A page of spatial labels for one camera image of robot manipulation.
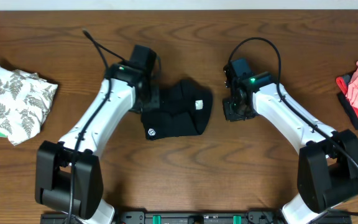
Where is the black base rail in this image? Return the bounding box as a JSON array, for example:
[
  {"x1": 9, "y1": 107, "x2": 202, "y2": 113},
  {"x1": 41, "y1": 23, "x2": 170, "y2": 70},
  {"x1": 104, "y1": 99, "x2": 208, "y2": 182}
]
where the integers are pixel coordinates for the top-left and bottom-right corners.
[{"x1": 40, "y1": 210, "x2": 352, "y2": 224}]

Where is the white fern-print fabric bag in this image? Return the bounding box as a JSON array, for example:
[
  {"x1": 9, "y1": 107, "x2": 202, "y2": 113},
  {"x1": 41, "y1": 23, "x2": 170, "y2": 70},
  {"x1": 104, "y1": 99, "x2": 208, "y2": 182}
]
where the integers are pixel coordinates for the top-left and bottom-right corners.
[{"x1": 0, "y1": 66, "x2": 58, "y2": 146}]

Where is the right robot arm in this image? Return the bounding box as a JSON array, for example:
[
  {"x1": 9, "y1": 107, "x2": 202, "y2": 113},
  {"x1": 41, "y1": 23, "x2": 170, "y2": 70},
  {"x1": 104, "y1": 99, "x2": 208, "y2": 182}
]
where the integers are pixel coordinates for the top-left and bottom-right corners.
[{"x1": 223, "y1": 72, "x2": 358, "y2": 223}]

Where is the black t-shirt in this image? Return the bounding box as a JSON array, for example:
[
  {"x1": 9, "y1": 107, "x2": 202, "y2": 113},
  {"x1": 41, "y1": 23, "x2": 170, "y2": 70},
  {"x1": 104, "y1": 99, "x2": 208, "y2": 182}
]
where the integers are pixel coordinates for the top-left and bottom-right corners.
[{"x1": 140, "y1": 80, "x2": 213, "y2": 141}]

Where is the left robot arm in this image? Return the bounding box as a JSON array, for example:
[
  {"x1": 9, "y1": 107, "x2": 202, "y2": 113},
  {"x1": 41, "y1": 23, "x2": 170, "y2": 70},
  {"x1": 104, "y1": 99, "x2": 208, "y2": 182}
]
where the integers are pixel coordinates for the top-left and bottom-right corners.
[{"x1": 35, "y1": 63, "x2": 158, "y2": 223}]

